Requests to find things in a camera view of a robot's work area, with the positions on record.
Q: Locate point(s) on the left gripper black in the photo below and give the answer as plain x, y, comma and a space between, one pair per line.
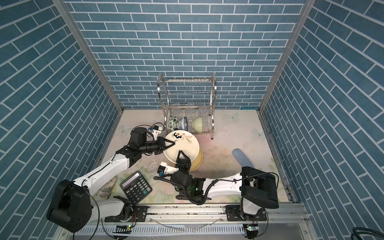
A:
161, 146

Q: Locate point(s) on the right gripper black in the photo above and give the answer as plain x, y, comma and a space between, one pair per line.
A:
183, 163

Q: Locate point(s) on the yellow plate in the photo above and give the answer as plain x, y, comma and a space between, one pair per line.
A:
197, 161

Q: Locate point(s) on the white plate with painted design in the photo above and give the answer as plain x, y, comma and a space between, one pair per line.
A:
185, 142

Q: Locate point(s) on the steel two-tier dish rack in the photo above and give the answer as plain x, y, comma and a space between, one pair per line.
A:
190, 98

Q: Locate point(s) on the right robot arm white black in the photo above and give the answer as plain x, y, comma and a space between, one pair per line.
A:
258, 189

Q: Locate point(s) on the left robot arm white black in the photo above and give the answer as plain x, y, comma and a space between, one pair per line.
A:
73, 206

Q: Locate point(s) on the green leaf pattern bowl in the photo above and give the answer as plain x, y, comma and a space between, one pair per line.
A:
173, 124

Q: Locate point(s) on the blue floral white bowl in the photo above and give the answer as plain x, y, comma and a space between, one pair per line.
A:
183, 124

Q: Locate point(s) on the light green bowl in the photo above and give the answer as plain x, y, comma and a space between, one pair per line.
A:
197, 125

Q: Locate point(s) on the black calculator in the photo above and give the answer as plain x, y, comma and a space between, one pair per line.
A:
136, 188

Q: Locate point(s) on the blue grey cylinder object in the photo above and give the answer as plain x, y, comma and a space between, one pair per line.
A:
242, 158

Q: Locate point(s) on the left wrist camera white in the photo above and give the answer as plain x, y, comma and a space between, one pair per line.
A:
156, 130

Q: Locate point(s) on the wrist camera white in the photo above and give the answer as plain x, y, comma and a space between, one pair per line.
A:
165, 169
156, 130

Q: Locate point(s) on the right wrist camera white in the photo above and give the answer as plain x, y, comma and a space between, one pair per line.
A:
165, 169

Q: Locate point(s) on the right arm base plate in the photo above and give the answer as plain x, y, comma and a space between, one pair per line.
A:
237, 213

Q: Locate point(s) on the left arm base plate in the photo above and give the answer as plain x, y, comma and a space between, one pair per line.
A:
137, 214

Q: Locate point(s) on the aluminium front rail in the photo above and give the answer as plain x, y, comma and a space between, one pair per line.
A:
188, 214

